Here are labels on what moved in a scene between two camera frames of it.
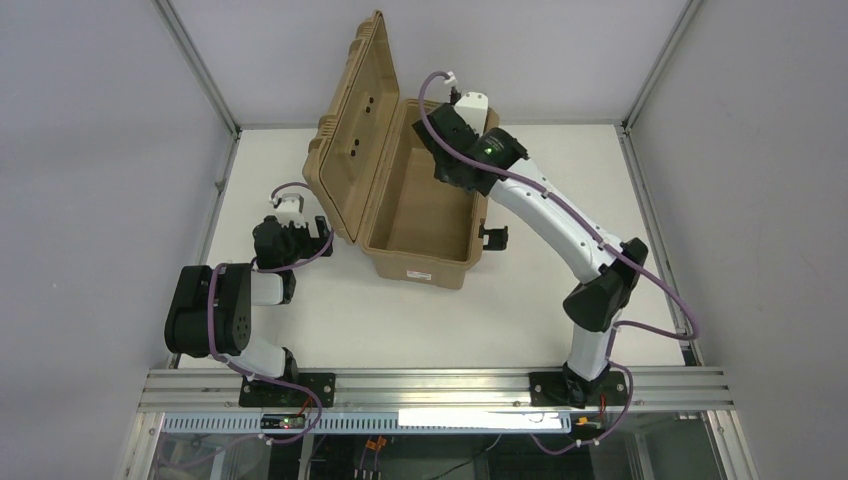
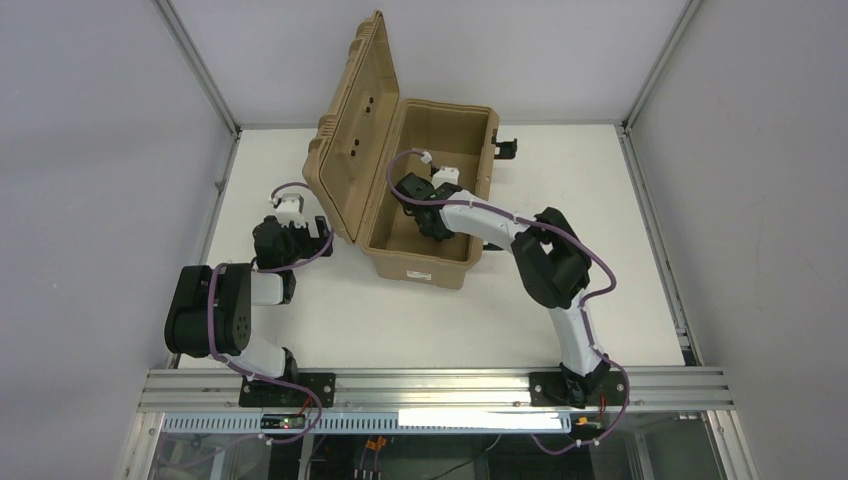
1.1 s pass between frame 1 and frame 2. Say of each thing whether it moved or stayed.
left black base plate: stayed
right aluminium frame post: stayed
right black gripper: moved
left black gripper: stayed
